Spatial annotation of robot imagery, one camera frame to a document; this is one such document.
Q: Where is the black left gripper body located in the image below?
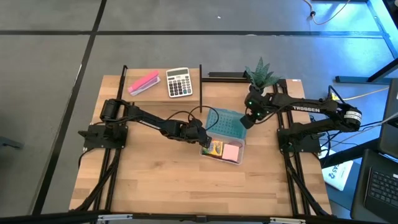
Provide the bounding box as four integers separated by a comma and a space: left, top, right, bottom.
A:
183, 119, 211, 146

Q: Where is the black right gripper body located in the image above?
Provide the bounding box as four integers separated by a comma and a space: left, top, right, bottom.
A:
246, 91, 273, 121

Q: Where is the yellow green crayon box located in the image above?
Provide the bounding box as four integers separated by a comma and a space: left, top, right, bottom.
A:
201, 139, 224, 157

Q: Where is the clear pencil case teal lid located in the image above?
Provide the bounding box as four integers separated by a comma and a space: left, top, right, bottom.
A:
200, 107, 249, 166

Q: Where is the pink sticky note pad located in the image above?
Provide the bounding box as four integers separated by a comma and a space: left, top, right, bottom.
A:
221, 143, 241, 163

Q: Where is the green plant in white pot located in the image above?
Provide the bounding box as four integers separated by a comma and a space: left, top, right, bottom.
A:
243, 57, 282, 98

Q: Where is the black metal bar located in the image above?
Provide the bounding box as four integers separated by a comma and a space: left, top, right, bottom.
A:
201, 71, 249, 84

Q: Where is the grey desk calculator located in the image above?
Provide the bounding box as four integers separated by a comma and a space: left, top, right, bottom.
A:
165, 67, 193, 98

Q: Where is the wooden shelf with black legs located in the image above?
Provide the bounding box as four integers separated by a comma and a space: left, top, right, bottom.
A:
119, 64, 203, 114

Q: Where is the pink stapler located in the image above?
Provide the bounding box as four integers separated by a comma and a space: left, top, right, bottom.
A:
127, 70, 161, 96

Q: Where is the white printed booklet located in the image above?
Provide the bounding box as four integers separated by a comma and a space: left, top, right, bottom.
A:
322, 146, 354, 192

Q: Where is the silver aluminium extrusion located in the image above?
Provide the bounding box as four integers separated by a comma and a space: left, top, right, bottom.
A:
269, 217, 307, 224
97, 213, 134, 222

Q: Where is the dark laptop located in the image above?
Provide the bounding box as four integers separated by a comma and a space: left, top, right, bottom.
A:
377, 79, 398, 159

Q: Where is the black laptop with keyboard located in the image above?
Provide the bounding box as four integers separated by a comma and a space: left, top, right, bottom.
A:
350, 148, 398, 224

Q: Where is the grey floor object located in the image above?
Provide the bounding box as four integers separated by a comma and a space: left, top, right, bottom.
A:
0, 136, 24, 149

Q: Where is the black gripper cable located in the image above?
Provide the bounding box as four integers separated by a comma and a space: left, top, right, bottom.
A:
164, 105, 220, 131

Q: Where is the black cable bundle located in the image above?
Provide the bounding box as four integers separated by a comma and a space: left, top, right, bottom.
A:
310, 118, 385, 156

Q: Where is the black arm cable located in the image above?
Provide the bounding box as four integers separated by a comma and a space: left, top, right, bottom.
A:
327, 85, 346, 104

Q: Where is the black table leg frame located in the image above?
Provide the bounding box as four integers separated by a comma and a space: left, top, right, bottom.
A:
335, 0, 398, 84

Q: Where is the cream floor cable with plug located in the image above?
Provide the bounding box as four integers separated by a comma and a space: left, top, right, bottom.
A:
303, 0, 352, 26

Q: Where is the black table edge frame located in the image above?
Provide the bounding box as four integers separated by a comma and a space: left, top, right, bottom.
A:
0, 210, 398, 224

